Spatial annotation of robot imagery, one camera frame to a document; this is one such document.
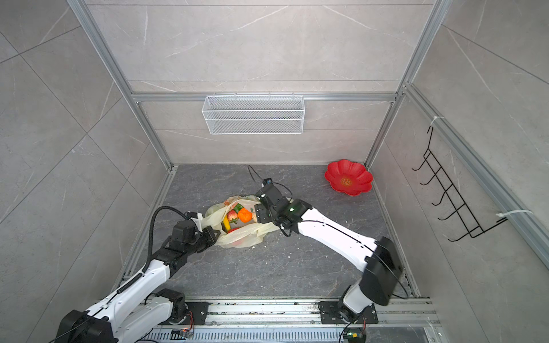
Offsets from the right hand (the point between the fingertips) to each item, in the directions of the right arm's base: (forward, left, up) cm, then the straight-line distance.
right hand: (266, 206), depth 80 cm
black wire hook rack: (-17, -60, +13) cm, 63 cm away
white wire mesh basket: (+46, +6, +11) cm, 47 cm away
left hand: (-3, +19, -9) cm, 21 cm away
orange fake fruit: (+5, +11, -14) cm, 18 cm away
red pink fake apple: (+4, +16, -14) cm, 22 cm away
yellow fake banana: (+2, +19, -16) cm, 25 cm away
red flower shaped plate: (+31, -44, -19) cm, 57 cm away
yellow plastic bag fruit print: (-8, +8, -9) cm, 14 cm away
